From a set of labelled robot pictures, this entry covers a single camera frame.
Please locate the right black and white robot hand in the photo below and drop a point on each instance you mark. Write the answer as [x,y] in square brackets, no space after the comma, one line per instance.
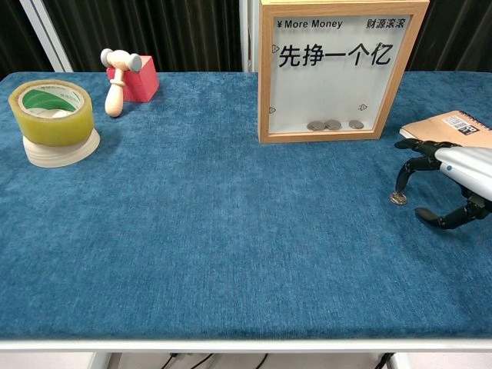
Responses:
[469,169]

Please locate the kraft spiral notebook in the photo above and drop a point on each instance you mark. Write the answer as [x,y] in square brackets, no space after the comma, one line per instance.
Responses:
[434,128]

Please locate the black pleated curtain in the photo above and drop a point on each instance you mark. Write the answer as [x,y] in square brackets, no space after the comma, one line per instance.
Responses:
[15,34]
[173,30]
[461,34]

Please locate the blue fabric table cloth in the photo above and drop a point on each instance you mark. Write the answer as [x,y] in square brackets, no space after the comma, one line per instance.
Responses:
[230,230]

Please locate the red cube block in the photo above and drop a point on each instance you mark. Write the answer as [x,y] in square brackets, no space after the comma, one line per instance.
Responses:
[144,82]

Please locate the wooden toy hammer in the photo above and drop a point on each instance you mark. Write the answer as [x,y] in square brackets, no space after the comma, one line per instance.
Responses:
[114,100]

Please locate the white tape roll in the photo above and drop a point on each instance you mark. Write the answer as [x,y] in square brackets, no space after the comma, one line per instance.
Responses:
[57,158]

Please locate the clear yellowish packing tape roll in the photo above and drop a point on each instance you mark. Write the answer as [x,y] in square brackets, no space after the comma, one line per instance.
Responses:
[54,130]

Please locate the wooden frame glass money box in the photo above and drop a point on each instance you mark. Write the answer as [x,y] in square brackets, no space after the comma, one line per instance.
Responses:
[326,92]

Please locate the grey aluminium partition frame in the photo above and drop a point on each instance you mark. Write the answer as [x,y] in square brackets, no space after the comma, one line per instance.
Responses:
[248,34]
[49,38]

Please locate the white table frame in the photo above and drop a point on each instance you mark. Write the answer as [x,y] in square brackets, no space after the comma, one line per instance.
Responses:
[246,346]

